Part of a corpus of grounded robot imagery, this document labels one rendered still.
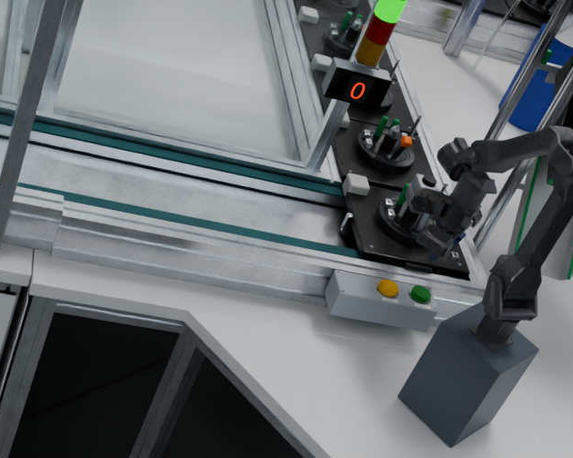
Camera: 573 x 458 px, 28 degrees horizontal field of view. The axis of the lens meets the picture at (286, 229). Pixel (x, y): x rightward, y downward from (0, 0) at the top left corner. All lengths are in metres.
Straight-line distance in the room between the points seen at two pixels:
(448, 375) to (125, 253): 0.63
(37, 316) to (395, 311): 0.68
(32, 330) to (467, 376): 0.80
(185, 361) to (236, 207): 0.34
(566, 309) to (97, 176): 1.09
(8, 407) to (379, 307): 0.75
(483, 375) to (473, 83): 1.51
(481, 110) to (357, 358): 1.24
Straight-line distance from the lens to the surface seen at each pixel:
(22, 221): 2.11
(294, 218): 2.37
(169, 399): 2.29
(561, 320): 2.61
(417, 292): 2.24
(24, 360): 2.23
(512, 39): 3.64
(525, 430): 2.27
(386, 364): 2.22
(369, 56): 2.27
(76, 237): 2.12
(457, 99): 3.26
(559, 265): 2.48
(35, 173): 2.24
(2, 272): 2.10
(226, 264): 2.17
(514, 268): 1.99
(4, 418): 2.36
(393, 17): 2.23
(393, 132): 2.57
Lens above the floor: 2.24
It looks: 34 degrees down
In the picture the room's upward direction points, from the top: 24 degrees clockwise
